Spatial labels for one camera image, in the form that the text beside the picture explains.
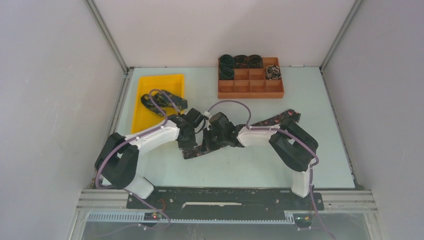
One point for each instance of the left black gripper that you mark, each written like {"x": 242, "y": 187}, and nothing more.
{"x": 185, "y": 146}

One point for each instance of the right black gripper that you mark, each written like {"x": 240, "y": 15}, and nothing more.
{"x": 209, "y": 130}

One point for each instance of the dark floral red-dotted tie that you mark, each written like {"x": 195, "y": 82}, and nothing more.
{"x": 198, "y": 152}

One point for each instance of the white-patterned tie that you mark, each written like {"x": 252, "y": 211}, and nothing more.
{"x": 273, "y": 72}

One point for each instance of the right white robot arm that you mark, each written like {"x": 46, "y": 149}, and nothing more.
{"x": 295, "y": 147}

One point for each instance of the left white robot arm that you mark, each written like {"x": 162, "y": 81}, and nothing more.
{"x": 118, "y": 159}

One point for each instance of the dark gold-patterned folded tie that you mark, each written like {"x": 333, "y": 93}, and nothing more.
{"x": 164, "y": 99}

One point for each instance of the yellow plastic bin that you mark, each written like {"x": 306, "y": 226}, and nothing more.
{"x": 143, "y": 118}

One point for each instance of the orange compartment tray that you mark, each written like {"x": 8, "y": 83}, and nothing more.
{"x": 252, "y": 83}

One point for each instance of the rolled dark red-patterned tie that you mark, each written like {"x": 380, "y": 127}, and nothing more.
{"x": 241, "y": 62}

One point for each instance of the rolled dark gold-patterned tie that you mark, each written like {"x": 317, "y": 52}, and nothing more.
{"x": 255, "y": 61}

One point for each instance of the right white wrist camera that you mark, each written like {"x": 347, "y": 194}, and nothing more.
{"x": 207, "y": 115}

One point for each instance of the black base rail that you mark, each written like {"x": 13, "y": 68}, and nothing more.
{"x": 231, "y": 204}

